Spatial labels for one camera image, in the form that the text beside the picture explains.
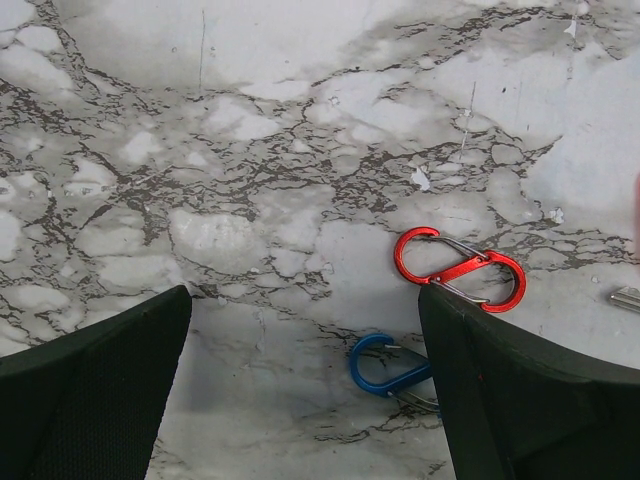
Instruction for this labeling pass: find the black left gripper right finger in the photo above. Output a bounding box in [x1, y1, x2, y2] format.
[418, 285, 639, 479]

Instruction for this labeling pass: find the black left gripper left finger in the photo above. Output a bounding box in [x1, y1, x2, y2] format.
[1, 286, 192, 479]

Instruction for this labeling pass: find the blue S carabiner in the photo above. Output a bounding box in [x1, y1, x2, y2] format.
[348, 333, 440, 415]

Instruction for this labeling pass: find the red S carabiner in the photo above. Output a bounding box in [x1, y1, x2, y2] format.
[393, 226, 527, 313]

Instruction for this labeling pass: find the silver key on solid red tag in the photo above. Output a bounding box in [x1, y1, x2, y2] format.
[609, 286, 640, 313]

